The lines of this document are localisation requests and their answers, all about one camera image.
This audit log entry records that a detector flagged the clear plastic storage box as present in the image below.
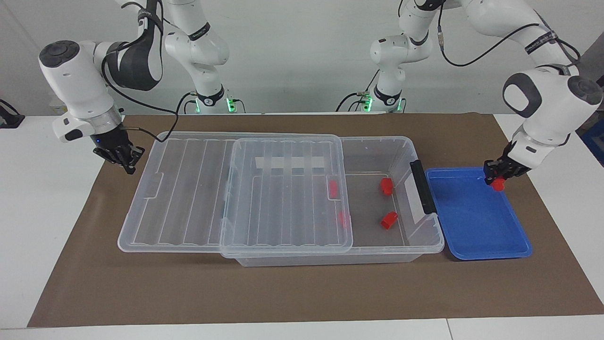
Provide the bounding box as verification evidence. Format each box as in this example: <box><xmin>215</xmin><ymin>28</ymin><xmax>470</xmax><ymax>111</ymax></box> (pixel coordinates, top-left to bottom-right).
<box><xmin>220</xmin><ymin>136</ymin><xmax>445</xmax><ymax>268</ymax></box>

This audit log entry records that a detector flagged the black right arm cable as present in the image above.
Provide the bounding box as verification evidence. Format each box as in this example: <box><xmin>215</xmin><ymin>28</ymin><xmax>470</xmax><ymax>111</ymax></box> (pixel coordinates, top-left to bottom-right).
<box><xmin>101</xmin><ymin>47</ymin><xmax>189</xmax><ymax>142</ymax></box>

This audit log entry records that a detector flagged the black base cable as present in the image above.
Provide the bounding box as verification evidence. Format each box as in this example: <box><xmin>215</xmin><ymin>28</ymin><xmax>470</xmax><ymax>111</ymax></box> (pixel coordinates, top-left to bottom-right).
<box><xmin>336</xmin><ymin>76</ymin><xmax>378</xmax><ymax>112</ymax></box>
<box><xmin>177</xmin><ymin>92</ymin><xmax>199</xmax><ymax>114</ymax></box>

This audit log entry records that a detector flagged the clear plastic box lid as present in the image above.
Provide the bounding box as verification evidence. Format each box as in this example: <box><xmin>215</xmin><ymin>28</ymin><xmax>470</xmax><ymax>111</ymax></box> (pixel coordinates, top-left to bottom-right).
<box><xmin>117</xmin><ymin>131</ymin><xmax>354</xmax><ymax>259</ymax></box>

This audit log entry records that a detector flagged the black box latch handle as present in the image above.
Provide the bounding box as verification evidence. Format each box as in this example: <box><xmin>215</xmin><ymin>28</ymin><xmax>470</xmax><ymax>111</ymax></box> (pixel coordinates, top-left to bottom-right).
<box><xmin>410</xmin><ymin>160</ymin><xmax>437</xmax><ymax>215</ymax></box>

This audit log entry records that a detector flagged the blue crate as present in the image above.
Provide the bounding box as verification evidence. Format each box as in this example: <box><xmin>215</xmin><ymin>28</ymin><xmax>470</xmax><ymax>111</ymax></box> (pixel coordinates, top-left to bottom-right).
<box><xmin>583</xmin><ymin>127</ymin><xmax>604</xmax><ymax>166</ymax></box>

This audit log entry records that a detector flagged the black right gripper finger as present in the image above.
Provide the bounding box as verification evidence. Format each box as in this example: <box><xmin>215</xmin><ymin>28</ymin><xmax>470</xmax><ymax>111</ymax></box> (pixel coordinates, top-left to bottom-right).
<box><xmin>93</xmin><ymin>148</ymin><xmax>127</xmax><ymax>167</ymax></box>
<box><xmin>123</xmin><ymin>145</ymin><xmax>145</xmax><ymax>176</ymax></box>

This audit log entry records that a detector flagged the black clamp mount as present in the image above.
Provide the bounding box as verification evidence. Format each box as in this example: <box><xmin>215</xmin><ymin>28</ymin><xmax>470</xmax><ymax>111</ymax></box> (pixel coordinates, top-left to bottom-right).
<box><xmin>0</xmin><ymin>98</ymin><xmax>25</xmax><ymax>129</ymax></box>

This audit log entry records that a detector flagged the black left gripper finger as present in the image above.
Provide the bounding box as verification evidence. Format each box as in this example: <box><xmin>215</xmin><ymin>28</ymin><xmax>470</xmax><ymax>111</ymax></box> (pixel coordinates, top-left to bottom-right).
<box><xmin>501</xmin><ymin>157</ymin><xmax>520</xmax><ymax>179</ymax></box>
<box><xmin>483</xmin><ymin>160</ymin><xmax>503</xmax><ymax>185</ymax></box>

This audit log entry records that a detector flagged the blue plastic tray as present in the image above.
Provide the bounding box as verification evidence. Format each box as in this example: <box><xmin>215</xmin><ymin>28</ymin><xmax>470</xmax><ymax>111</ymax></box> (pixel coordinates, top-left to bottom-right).
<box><xmin>425</xmin><ymin>167</ymin><xmax>534</xmax><ymax>261</ymax></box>

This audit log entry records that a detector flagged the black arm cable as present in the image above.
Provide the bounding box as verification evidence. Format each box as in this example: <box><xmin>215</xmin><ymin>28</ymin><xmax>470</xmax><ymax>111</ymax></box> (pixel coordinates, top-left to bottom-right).
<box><xmin>101</xmin><ymin>47</ymin><xmax>189</xmax><ymax>142</ymax></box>
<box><xmin>436</xmin><ymin>5</ymin><xmax>582</xmax><ymax>76</ymax></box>

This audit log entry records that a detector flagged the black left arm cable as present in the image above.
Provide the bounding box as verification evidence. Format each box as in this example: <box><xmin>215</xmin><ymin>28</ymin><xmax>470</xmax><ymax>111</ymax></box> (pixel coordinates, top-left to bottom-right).
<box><xmin>436</xmin><ymin>5</ymin><xmax>582</xmax><ymax>76</ymax></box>

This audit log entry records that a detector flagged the brown table mat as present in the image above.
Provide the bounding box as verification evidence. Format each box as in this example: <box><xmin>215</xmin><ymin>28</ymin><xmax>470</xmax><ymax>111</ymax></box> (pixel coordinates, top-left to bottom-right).
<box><xmin>27</xmin><ymin>112</ymin><xmax>604</xmax><ymax>328</ymax></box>

